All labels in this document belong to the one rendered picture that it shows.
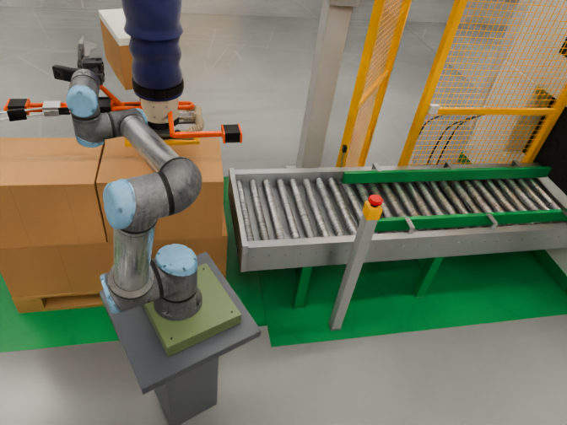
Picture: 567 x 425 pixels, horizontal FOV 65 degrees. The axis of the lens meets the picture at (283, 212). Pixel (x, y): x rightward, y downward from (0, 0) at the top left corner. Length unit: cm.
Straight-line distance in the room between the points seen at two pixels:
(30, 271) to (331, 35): 234
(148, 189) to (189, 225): 132
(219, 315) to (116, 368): 100
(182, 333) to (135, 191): 82
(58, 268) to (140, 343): 99
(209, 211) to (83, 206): 61
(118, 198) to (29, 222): 142
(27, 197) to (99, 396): 107
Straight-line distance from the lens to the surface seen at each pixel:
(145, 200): 112
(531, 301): 363
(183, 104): 225
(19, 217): 249
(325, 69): 335
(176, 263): 167
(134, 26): 201
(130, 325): 193
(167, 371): 180
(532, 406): 310
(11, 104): 231
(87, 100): 158
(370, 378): 276
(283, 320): 285
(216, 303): 189
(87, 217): 243
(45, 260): 270
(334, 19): 323
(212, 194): 229
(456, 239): 288
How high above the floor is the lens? 232
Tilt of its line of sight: 41 degrees down
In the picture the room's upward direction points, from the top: 9 degrees clockwise
